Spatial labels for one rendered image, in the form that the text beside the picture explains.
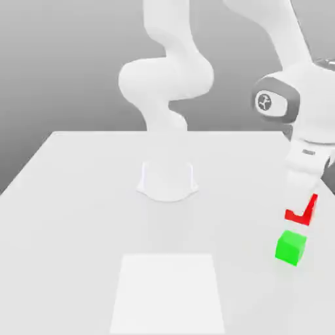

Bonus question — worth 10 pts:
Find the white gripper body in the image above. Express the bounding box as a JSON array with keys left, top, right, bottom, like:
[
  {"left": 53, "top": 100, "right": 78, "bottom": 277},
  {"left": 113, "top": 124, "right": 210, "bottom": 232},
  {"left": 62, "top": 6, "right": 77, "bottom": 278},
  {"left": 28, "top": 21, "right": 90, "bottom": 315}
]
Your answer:
[{"left": 284, "top": 140, "right": 332, "bottom": 181}]

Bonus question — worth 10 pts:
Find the small red cube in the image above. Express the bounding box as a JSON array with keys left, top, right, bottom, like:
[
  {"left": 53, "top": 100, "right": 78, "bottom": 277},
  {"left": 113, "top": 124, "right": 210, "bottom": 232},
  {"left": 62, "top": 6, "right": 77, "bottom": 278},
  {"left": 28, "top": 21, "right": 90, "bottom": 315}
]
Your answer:
[{"left": 284, "top": 193, "right": 319, "bottom": 226}]

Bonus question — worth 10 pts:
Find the small green cube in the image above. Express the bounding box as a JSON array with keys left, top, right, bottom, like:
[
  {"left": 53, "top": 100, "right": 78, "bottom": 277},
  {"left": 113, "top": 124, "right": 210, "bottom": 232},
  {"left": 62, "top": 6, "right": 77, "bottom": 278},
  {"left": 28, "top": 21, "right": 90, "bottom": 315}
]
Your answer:
[{"left": 274, "top": 229, "right": 308, "bottom": 267}]

